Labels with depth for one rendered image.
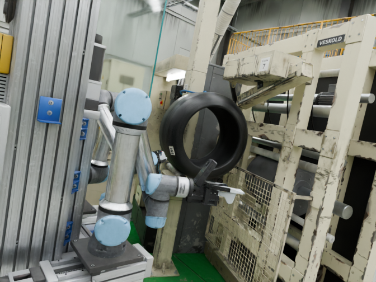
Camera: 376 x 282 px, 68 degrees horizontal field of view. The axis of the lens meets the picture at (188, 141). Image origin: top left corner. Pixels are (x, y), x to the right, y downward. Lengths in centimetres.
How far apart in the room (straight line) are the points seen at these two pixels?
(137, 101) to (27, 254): 74
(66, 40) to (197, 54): 126
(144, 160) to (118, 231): 28
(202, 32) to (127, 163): 151
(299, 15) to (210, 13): 1122
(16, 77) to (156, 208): 65
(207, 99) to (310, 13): 1158
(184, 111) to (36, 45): 94
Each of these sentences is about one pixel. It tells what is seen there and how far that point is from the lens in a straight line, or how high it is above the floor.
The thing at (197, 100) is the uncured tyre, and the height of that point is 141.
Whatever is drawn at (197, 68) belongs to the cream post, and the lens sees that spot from 220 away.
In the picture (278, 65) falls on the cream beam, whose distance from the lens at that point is 179.
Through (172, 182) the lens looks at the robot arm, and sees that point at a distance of 100.
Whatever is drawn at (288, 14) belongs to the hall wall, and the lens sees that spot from 1372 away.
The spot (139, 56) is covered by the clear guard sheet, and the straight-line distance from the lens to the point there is 234.
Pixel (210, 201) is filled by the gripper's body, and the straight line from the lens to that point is 106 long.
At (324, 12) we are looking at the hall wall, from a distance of 1292.
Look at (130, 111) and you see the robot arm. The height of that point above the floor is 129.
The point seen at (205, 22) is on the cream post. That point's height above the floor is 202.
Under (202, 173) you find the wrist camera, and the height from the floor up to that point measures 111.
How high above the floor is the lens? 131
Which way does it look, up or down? 5 degrees down
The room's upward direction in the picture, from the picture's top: 11 degrees clockwise
